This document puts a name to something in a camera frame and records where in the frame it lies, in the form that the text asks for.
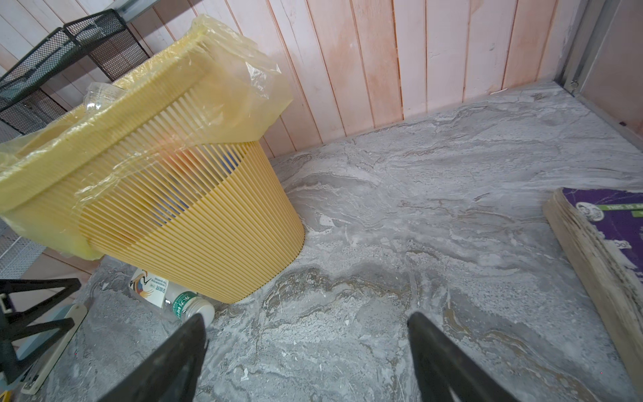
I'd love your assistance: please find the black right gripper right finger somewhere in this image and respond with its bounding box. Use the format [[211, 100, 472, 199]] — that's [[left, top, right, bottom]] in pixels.
[[407, 312, 516, 401]]

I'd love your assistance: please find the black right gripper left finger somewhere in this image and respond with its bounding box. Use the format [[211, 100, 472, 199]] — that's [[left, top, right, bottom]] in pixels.
[[101, 314, 208, 402]]

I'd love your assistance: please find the crane label clear bottle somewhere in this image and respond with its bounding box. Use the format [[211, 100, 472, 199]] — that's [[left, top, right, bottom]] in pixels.
[[129, 268, 215, 328]]

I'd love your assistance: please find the blue label clear bottle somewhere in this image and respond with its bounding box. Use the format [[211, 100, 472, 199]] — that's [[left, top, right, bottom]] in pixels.
[[84, 82, 126, 112]]

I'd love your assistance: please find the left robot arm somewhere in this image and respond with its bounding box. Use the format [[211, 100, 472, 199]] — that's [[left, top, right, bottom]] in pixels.
[[1, 278, 80, 384]]

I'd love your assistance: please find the yellow ribbed trash bin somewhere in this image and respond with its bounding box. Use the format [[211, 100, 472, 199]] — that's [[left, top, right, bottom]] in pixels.
[[0, 37, 306, 305]]

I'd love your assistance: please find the yellow plastic bin liner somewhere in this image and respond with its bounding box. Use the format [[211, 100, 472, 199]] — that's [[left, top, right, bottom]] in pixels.
[[1, 15, 292, 260]]

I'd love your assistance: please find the purple paperback book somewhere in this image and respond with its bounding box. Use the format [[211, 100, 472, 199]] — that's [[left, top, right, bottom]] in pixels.
[[543, 188, 642, 392]]

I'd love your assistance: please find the white wire mesh shelf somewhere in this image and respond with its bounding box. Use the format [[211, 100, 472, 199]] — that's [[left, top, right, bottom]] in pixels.
[[0, 221, 45, 280]]

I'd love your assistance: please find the black mesh wall basket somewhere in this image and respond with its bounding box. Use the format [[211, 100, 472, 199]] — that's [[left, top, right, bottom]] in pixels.
[[1, 9, 149, 135]]

